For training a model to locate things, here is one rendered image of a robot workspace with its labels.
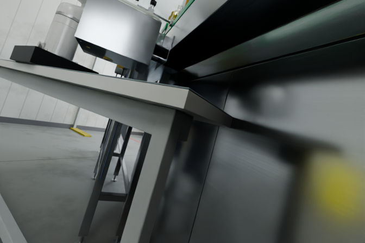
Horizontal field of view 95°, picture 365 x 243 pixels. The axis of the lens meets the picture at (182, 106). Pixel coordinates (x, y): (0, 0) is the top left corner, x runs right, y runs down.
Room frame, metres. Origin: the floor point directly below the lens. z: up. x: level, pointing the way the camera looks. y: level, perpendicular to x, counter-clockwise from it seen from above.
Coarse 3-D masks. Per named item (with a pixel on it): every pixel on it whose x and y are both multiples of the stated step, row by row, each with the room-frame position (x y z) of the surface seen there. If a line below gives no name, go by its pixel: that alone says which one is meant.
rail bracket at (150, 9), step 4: (152, 0) 0.70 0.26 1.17; (152, 4) 0.71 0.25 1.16; (144, 8) 0.70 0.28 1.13; (148, 8) 0.70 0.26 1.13; (152, 8) 0.71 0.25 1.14; (152, 12) 0.71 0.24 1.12; (160, 16) 0.73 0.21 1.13; (164, 20) 0.74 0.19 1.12; (168, 20) 0.74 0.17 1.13; (172, 20) 0.74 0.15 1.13
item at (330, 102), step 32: (352, 0) 0.29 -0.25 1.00; (288, 32) 0.40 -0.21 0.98; (320, 32) 0.33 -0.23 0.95; (352, 32) 0.28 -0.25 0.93; (224, 64) 0.62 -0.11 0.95; (256, 64) 0.47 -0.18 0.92; (288, 64) 0.38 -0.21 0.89; (320, 64) 0.32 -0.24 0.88; (352, 64) 0.27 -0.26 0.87; (224, 96) 0.57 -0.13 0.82; (256, 96) 0.44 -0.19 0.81; (288, 96) 0.36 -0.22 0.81; (320, 96) 0.30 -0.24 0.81; (352, 96) 0.26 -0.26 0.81; (320, 128) 0.29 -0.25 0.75; (352, 128) 0.26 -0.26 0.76
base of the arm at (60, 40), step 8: (56, 16) 0.71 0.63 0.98; (64, 16) 0.70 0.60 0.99; (56, 24) 0.70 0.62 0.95; (64, 24) 0.71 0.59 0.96; (72, 24) 0.72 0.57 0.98; (48, 32) 0.71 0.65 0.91; (56, 32) 0.70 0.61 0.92; (64, 32) 0.71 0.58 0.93; (72, 32) 0.73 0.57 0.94; (48, 40) 0.70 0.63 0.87; (56, 40) 0.71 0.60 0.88; (64, 40) 0.72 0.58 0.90; (72, 40) 0.74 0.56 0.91; (48, 48) 0.70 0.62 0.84; (56, 48) 0.71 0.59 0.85; (64, 48) 0.73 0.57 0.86; (72, 48) 0.75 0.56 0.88; (64, 56) 0.73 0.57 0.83; (72, 56) 0.77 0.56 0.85
